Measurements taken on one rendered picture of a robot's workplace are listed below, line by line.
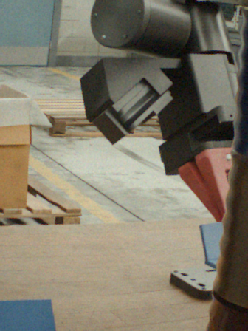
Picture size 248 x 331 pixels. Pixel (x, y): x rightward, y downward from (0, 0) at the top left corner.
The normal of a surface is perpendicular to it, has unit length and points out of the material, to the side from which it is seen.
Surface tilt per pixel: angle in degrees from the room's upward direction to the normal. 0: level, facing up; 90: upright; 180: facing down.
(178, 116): 92
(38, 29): 90
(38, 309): 60
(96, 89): 92
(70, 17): 90
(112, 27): 81
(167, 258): 0
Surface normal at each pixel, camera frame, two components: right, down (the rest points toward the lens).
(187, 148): -0.88, 0.05
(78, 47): 0.38, 0.22
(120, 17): -0.66, -0.07
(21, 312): 0.41, -0.30
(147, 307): 0.08, -0.98
